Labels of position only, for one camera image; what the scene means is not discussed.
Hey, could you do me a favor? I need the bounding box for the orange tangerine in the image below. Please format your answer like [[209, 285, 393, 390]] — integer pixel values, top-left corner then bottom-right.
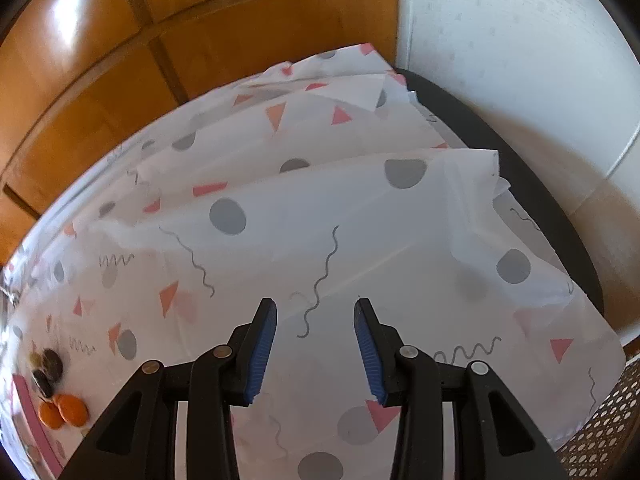
[[55, 394, 90, 423], [38, 403, 66, 429]]

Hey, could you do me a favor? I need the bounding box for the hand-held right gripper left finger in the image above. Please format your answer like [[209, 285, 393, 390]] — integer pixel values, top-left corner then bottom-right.
[[60, 298, 278, 480]]

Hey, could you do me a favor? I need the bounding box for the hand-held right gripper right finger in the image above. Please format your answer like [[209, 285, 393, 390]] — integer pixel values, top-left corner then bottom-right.
[[353, 298, 571, 480]]

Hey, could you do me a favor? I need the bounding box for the dark plum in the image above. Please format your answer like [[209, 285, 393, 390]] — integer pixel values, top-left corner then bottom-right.
[[31, 370, 55, 397]]

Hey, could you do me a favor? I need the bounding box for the white patterned tablecloth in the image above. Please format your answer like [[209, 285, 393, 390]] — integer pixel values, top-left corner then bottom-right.
[[0, 44, 627, 480]]

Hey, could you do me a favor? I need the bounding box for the wooden wardrobe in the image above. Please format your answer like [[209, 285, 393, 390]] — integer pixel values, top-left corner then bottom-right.
[[0, 0, 401, 267]]

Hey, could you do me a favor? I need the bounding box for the black table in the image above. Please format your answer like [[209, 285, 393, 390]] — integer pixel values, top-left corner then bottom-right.
[[392, 66, 608, 333]]

